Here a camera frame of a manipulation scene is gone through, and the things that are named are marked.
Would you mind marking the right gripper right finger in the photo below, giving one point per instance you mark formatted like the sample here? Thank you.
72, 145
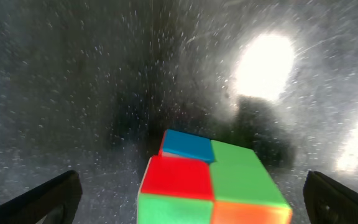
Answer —
340, 205

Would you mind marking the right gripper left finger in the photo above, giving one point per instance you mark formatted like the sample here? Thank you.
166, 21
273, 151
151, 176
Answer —
42, 202

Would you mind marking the many-coloured puzzle cube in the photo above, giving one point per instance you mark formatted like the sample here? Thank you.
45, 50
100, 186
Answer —
213, 183

